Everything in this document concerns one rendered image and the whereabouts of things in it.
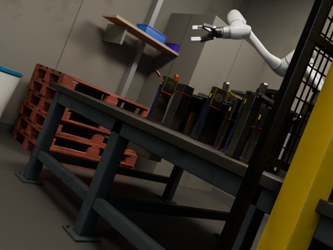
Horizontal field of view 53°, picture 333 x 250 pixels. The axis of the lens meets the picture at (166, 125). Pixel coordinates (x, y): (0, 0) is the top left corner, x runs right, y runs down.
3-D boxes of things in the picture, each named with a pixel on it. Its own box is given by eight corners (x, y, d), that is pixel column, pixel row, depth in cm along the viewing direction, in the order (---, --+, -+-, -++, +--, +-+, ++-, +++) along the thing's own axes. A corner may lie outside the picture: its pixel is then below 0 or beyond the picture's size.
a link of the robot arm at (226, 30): (228, 41, 246) (220, 41, 246) (227, 31, 249) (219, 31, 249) (231, 33, 237) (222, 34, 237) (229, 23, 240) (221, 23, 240)
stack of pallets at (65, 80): (96, 155, 430) (119, 96, 429) (131, 178, 376) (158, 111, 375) (5, 133, 348) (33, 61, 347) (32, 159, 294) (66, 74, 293)
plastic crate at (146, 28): (152, 43, 438) (155, 35, 438) (164, 45, 422) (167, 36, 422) (133, 31, 414) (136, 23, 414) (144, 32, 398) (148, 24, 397)
